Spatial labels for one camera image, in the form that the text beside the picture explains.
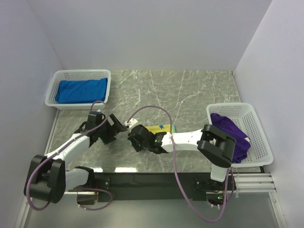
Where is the right white plastic basket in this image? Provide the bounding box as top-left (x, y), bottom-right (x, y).
top-left (206, 102), bottom-right (274, 168)

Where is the aluminium rail frame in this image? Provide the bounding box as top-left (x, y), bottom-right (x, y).
top-left (234, 173), bottom-right (276, 193)

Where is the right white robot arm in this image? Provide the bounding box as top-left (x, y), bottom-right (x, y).
top-left (128, 124), bottom-right (236, 190)

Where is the left white plastic basket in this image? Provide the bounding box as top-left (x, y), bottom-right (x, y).
top-left (45, 69), bottom-right (111, 110)

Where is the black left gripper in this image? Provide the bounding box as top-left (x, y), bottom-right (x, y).
top-left (96, 114), bottom-right (127, 144)

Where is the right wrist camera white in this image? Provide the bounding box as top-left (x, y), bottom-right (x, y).
top-left (124, 118), bottom-right (138, 129)

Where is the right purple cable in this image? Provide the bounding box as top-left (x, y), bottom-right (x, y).
top-left (127, 105), bottom-right (232, 223)

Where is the white plastic basket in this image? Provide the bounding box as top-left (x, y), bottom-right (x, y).
top-left (206, 102), bottom-right (274, 168)
top-left (45, 69), bottom-right (111, 110)

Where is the yellow teal patterned towel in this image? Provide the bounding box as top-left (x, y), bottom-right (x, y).
top-left (145, 124), bottom-right (171, 134)

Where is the blue towel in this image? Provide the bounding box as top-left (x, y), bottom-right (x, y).
top-left (55, 78), bottom-right (108, 104)

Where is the purple towel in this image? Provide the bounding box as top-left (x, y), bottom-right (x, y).
top-left (210, 113), bottom-right (251, 163)

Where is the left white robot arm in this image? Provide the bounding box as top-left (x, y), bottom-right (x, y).
top-left (24, 111), bottom-right (128, 203)

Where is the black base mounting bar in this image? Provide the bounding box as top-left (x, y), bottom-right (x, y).
top-left (90, 172), bottom-right (225, 201)

